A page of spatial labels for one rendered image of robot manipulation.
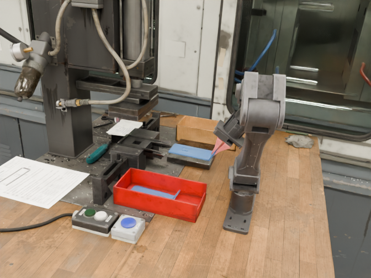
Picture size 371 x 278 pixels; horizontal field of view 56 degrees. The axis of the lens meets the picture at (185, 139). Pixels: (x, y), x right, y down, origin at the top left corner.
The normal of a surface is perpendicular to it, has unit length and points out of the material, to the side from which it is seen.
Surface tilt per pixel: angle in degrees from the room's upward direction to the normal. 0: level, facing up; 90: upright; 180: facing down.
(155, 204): 90
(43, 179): 0
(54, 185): 1
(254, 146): 119
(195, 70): 90
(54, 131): 90
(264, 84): 71
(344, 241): 90
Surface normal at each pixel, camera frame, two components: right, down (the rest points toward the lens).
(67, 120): -0.29, 0.39
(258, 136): -0.12, 0.80
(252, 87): -0.04, -0.34
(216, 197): 0.06, -0.91
